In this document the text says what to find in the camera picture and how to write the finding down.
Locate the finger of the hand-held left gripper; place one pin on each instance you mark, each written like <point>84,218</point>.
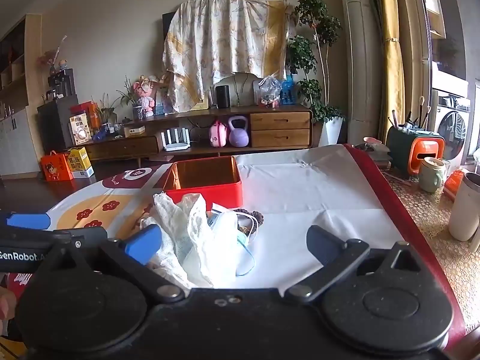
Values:
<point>28,220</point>

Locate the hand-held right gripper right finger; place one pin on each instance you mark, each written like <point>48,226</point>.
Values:
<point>322,245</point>

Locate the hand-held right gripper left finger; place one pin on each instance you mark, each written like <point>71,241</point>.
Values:
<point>144,245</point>

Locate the white lace cloth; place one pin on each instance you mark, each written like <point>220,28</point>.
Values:
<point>180,225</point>

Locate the blue face mask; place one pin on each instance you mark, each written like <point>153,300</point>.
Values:
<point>245,243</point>

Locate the red tin box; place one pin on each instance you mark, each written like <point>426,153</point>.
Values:
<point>221,195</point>

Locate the person's left hand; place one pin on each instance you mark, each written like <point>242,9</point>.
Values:
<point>6,307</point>

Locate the printed red white tablecloth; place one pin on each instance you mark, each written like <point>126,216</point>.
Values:
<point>318,187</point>

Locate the orange gift box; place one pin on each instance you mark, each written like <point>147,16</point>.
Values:
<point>56,168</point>

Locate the yellow carton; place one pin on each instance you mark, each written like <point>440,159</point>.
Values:
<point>80,161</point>

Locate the black side cabinet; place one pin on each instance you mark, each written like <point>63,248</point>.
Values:
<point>52,127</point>

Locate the wooden TV cabinet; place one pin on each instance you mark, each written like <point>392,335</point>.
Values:
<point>131,148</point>

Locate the white orange snack box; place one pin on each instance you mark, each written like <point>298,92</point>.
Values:
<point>79,131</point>

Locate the white router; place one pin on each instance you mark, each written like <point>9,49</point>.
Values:
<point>175,144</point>

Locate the gold patterned table cover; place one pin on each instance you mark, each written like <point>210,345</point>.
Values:
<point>431,240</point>

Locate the small wooden box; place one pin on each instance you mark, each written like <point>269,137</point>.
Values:
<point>134,131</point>

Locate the tall tree in white planter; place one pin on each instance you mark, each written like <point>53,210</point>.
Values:
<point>333,131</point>

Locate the pink dish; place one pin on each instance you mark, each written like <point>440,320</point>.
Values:
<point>372,141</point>

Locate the wooden drawer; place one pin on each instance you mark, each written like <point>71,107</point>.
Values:
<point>279,120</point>
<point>279,138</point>

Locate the green desk organiser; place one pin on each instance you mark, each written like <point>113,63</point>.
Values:
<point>397,150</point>

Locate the pink toy case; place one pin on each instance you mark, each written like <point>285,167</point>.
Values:
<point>218,135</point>

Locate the small potted plant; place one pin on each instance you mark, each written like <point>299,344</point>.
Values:
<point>137,112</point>

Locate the purple kettlebell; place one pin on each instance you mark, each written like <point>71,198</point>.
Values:
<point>239,135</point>

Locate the black coffee machine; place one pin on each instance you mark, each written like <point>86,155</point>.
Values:
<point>62,82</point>

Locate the pink plush doll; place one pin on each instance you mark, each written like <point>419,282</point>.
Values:
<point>147,103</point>

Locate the orange tissue holder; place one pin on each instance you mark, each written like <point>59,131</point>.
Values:
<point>427,146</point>

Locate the white tumbler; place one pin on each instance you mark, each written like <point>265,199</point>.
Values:
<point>463,210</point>

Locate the orange packet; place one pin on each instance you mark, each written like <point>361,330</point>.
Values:
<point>455,183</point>

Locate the blue gift bag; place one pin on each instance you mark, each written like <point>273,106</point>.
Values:
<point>288,92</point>

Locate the clear plastic bag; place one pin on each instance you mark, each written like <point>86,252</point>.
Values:
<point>270,90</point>

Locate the black speaker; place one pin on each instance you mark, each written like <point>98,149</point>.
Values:
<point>222,97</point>

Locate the washing machine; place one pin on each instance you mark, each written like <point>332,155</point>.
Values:
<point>452,131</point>

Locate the standing air conditioner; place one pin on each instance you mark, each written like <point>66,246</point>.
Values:
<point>363,63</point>

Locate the yellow curtain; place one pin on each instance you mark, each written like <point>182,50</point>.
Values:
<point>392,63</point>

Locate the television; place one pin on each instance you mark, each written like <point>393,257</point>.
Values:
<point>167,33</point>

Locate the floral draped cloth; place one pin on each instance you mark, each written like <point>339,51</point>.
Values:
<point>225,37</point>

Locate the wooden wall cupboard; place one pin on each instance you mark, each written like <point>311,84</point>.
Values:
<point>15,138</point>

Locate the picture frame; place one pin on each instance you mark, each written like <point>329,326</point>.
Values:
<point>160,103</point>

